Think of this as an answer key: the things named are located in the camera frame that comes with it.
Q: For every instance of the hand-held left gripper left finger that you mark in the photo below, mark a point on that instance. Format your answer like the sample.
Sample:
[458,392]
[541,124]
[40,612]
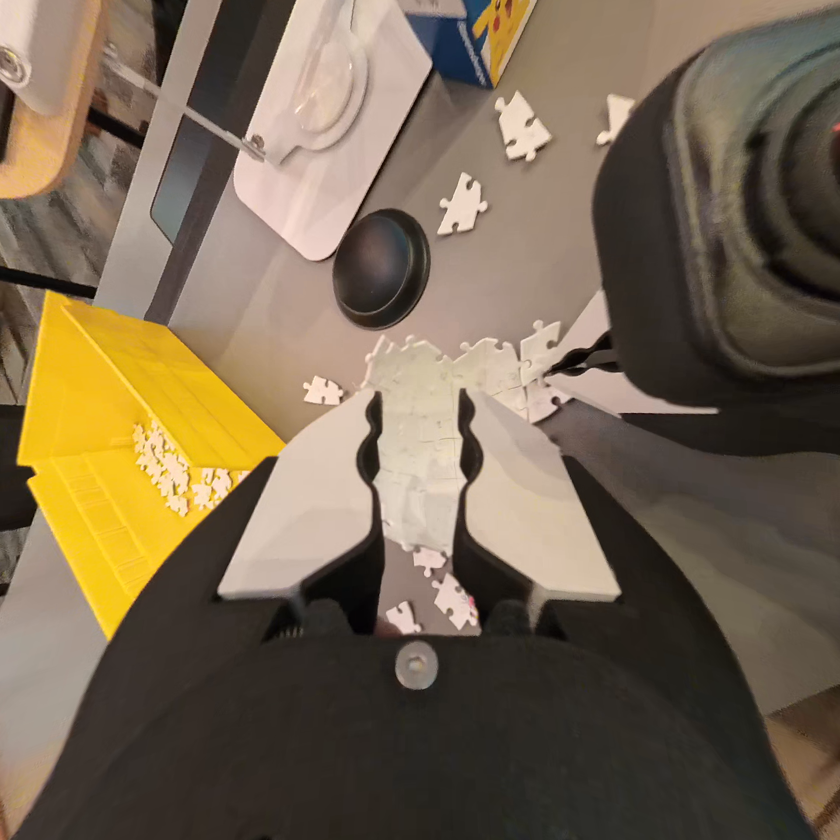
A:
[308,525]

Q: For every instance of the blue puzzle box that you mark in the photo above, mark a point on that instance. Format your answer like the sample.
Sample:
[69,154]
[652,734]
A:
[472,46]

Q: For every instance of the black dome ball stand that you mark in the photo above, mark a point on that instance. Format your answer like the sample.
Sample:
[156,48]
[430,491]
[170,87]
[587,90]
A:
[380,269]

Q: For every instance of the partly built puzzle ball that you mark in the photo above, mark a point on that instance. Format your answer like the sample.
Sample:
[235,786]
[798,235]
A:
[420,426]

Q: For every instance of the white device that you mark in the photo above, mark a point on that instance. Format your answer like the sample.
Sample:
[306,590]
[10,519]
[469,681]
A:
[39,39]

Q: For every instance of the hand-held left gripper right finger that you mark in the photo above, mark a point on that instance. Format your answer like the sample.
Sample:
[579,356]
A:
[525,518]

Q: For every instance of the pile of small puzzle pieces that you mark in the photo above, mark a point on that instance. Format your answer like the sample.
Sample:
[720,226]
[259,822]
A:
[177,472]

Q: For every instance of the yellow plastic bin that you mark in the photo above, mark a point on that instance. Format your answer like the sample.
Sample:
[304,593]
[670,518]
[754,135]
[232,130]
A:
[98,394]

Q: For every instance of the wooden table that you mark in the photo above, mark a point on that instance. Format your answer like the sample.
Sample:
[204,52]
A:
[39,157]

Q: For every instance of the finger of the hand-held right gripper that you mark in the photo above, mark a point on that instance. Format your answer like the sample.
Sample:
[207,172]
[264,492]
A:
[587,328]
[610,397]

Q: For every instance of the person's beige trousers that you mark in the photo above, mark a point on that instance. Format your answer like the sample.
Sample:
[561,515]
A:
[807,754]

